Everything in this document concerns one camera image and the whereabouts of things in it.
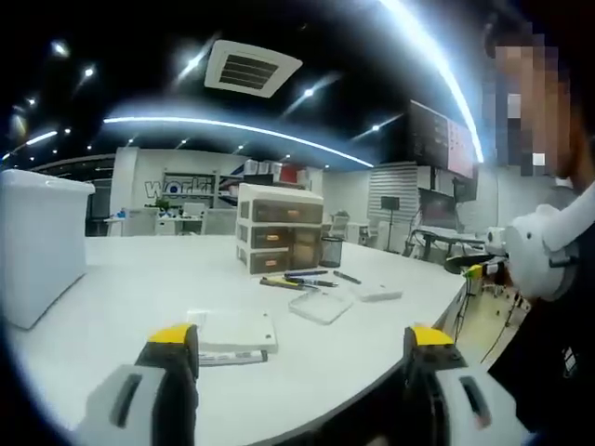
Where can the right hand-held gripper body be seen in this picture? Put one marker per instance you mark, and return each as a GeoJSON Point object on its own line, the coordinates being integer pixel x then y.
{"type": "Point", "coordinates": [534, 255]}

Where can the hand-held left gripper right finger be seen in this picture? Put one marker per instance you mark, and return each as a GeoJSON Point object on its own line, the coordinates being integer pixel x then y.
{"type": "Point", "coordinates": [446, 409]}

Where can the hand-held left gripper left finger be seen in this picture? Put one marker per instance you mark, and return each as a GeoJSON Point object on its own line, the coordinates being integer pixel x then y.
{"type": "Point", "coordinates": [139, 409]}

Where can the white sticky note stack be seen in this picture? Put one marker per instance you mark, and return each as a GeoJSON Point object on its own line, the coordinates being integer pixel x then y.
{"type": "Point", "coordinates": [376, 292]}

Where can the blue pen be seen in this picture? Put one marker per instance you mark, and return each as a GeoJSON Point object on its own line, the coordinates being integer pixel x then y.
{"type": "Point", "coordinates": [304, 274]}

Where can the background work desk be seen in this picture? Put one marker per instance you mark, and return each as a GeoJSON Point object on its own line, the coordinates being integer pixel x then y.
{"type": "Point", "coordinates": [446, 237]}

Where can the white desk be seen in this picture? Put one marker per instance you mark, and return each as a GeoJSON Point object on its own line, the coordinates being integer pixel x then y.
{"type": "Point", "coordinates": [139, 288]}

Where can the black monitor on stand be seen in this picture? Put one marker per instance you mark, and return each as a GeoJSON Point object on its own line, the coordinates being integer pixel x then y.
{"type": "Point", "coordinates": [390, 203]}

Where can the black and white booklet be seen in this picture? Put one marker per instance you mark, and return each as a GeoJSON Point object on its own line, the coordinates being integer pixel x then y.
{"type": "Point", "coordinates": [232, 357]}

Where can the person's black shirt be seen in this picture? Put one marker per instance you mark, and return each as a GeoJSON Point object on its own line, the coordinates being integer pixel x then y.
{"type": "Point", "coordinates": [553, 371]}

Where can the white flat box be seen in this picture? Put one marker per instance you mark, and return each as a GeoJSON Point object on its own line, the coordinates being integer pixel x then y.
{"type": "Point", "coordinates": [237, 330]}

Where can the office chair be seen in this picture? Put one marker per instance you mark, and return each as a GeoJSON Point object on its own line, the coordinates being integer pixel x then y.
{"type": "Point", "coordinates": [340, 225]}

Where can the black mesh pen holder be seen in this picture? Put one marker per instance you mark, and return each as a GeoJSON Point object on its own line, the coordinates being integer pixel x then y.
{"type": "Point", "coordinates": [331, 253]}

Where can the clear plastic lid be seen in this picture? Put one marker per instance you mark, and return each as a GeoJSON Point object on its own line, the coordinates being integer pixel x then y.
{"type": "Point", "coordinates": [321, 306]}

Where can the beige drawer organizer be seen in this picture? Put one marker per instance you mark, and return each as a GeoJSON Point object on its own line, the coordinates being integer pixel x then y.
{"type": "Point", "coordinates": [279, 232]}

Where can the white plastic storage box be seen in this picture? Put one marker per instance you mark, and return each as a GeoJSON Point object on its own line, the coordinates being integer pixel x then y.
{"type": "Point", "coordinates": [42, 241]}

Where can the long ceiling light strip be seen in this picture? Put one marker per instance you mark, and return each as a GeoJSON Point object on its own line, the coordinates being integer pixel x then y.
{"type": "Point", "coordinates": [232, 127]}
{"type": "Point", "coordinates": [446, 65]}

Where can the shelf of storage boxes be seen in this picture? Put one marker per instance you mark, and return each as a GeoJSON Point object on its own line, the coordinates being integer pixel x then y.
{"type": "Point", "coordinates": [279, 172]}

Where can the ceiling air vent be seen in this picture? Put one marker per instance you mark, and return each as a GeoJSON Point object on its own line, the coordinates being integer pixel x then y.
{"type": "Point", "coordinates": [251, 69]}

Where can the wall screen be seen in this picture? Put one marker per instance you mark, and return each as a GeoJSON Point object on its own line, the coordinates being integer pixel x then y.
{"type": "Point", "coordinates": [441, 139]}

